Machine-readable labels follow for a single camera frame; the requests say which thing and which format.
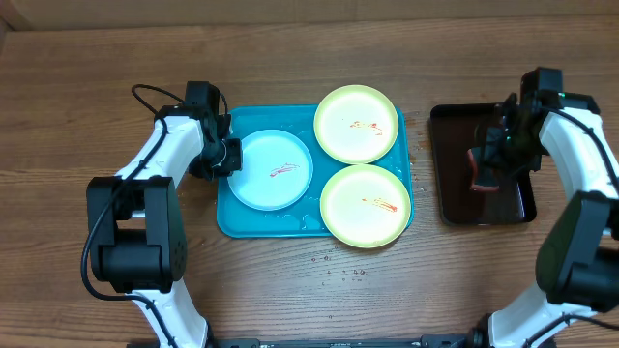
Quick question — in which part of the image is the red black sponge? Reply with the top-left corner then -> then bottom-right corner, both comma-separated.
466,148 -> 499,192

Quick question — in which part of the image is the light blue plate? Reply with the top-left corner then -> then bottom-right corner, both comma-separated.
228,130 -> 313,211

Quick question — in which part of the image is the yellow-green plate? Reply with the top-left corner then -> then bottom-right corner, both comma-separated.
319,164 -> 413,248
313,85 -> 399,164

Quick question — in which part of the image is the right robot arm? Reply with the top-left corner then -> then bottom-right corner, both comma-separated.
465,67 -> 618,347

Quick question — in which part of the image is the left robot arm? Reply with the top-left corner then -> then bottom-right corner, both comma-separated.
80,81 -> 242,347

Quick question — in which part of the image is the black rectangular tray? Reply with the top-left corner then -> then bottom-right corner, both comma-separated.
428,103 -> 537,225

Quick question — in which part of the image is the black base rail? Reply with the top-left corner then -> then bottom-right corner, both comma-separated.
205,331 -> 489,348

